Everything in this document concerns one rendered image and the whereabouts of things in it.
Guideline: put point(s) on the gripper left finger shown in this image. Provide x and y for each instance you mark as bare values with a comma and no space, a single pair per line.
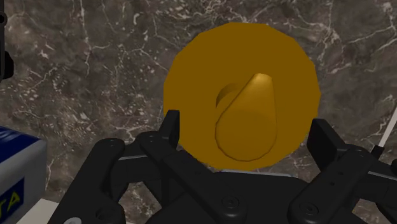
149,173

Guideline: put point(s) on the grey and blue box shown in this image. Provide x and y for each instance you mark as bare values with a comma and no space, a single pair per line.
18,167

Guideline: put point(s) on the yellow round lid with knob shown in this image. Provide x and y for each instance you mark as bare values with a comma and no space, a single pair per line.
242,62

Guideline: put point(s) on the white stick with black tip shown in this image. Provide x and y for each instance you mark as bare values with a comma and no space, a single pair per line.
387,130

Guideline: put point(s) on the black object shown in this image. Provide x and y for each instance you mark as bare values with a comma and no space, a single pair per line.
4,62

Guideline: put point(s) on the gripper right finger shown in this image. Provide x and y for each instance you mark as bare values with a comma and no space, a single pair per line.
338,173

